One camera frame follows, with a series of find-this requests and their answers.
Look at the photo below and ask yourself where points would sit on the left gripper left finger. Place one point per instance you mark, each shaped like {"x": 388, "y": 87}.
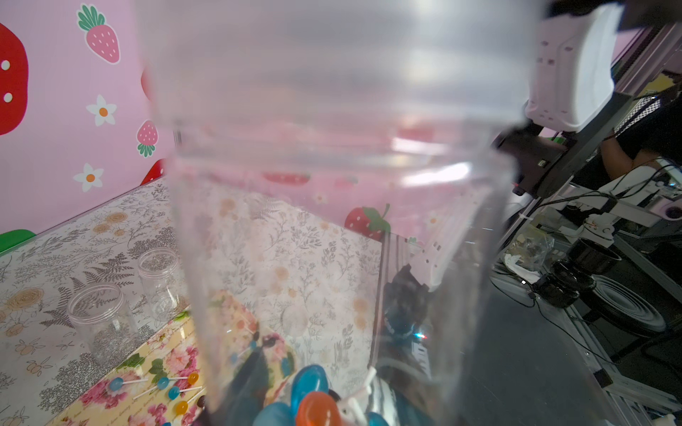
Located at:
{"x": 245, "y": 396}

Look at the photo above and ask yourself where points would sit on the poured candies on tray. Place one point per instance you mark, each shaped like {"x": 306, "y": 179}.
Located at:
{"x": 169, "y": 382}

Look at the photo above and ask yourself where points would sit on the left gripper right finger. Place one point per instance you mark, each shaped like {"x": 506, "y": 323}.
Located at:
{"x": 419, "y": 401}

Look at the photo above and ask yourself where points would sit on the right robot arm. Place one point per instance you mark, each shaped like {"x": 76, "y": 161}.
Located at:
{"x": 544, "y": 165}

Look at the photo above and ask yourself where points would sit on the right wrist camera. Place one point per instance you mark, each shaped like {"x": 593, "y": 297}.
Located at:
{"x": 573, "y": 80}

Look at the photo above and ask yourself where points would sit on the floral yellow tray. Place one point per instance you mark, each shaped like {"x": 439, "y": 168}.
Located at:
{"x": 226, "y": 311}

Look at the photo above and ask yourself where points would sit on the clear candy jar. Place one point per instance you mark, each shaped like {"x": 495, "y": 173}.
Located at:
{"x": 163, "y": 283}
{"x": 361, "y": 258}
{"x": 101, "y": 316}

